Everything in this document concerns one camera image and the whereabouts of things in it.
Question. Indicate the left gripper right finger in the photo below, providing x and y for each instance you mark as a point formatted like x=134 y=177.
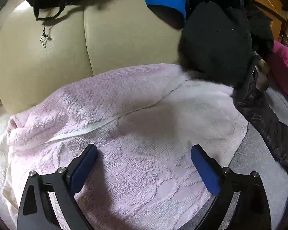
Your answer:
x=252 y=209

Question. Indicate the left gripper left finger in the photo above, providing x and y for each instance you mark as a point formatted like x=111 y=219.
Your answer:
x=36 y=211

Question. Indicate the dark ripstop shorts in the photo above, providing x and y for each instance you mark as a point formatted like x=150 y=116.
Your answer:
x=252 y=104

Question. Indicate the grey bed sheet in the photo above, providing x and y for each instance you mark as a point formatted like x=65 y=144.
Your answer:
x=261 y=162

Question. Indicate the pink terry towel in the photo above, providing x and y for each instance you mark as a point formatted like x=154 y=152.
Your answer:
x=143 y=121

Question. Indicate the magenta pillow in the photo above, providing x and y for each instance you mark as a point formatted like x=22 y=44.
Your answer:
x=278 y=63

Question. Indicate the black garment with blue lining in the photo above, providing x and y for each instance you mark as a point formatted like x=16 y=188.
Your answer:
x=220 y=39

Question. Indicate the cream leather sofa back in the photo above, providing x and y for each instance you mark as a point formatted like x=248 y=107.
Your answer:
x=37 y=58

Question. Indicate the wooden cabinet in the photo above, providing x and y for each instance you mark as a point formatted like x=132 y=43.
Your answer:
x=279 y=17

